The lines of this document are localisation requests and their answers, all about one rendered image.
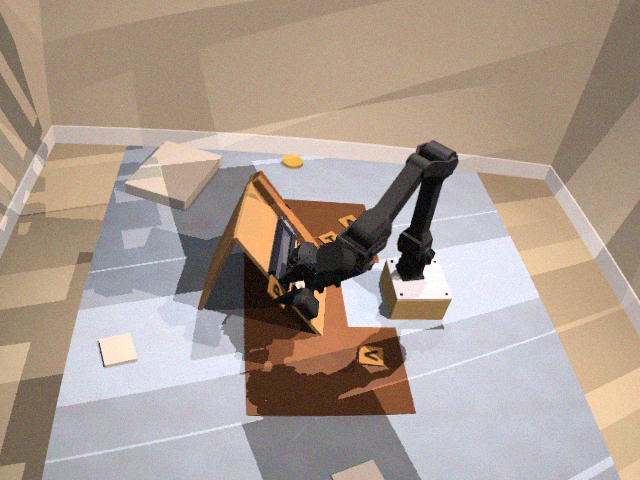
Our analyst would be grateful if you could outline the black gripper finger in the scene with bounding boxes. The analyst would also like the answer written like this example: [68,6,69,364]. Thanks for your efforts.
[274,285,298,306]
[277,267,303,284]

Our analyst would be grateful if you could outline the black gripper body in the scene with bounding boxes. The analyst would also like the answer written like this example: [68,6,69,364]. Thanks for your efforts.
[293,242,342,320]

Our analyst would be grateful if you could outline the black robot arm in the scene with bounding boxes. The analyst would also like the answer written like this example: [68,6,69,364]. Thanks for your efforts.
[288,140,458,282]

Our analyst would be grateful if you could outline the yellow flat disc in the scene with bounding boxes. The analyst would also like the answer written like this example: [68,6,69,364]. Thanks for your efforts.
[282,155,303,169]

